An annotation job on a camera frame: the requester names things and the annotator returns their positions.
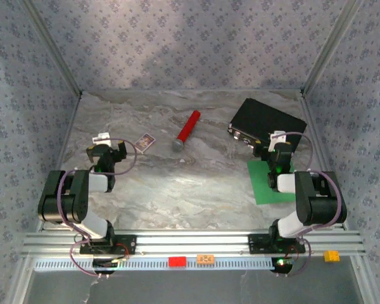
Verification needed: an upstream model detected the yellow toy brick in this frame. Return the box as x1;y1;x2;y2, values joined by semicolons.
323;250;341;263

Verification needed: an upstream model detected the red toy microphone grey head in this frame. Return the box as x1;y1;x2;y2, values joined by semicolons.
172;110;201;152

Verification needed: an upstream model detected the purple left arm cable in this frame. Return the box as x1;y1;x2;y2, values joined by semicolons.
57;138;137;280

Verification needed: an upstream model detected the aluminium table edge rail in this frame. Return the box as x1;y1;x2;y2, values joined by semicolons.
37;93;83;232
300;94;349;231

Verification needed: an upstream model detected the green paper sheet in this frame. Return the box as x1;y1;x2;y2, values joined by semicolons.
246;160;297;206

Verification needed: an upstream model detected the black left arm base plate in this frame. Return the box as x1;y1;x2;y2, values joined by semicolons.
79;234;137;255

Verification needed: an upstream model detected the grey slotted cable duct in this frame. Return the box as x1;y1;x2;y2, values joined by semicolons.
34;256;275;272

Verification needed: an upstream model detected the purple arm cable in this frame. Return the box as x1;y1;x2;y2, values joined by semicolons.
57;138;137;280
274;131;340;278

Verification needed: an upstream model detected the black hard case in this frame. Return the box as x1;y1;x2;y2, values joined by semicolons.
227;97;308;159

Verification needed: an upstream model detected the aluminium frame post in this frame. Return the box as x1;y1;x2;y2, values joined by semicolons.
301;0;361;95

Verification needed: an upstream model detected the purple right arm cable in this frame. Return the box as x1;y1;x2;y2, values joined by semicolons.
274;131;340;278

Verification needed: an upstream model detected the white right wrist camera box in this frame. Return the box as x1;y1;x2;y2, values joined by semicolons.
268;130;287;152

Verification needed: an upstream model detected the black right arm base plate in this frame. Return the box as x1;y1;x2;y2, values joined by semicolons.
248;233;307;255

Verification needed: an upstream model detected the red toy brick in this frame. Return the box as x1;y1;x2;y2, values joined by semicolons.
168;256;187;269

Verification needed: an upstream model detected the aluminium mounting rail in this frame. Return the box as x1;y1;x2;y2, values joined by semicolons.
22;229;367;258

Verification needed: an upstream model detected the small purple card box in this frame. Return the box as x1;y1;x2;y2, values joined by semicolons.
133;132;156;155

